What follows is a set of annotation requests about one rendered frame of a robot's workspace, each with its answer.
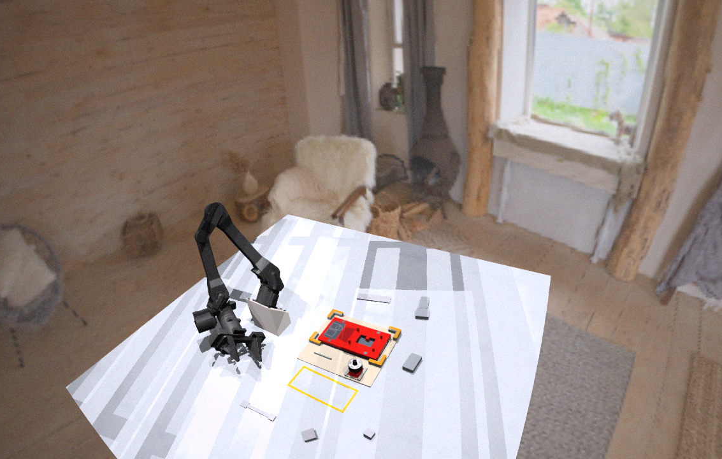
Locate black tyre with grey rim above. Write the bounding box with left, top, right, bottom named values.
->
left=348, top=358, right=363, bottom=373

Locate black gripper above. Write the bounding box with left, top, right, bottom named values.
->
left=208, top=315, right=266, bottom=362

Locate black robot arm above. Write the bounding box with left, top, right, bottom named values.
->
left=193, top=202, right=284, bottom=333

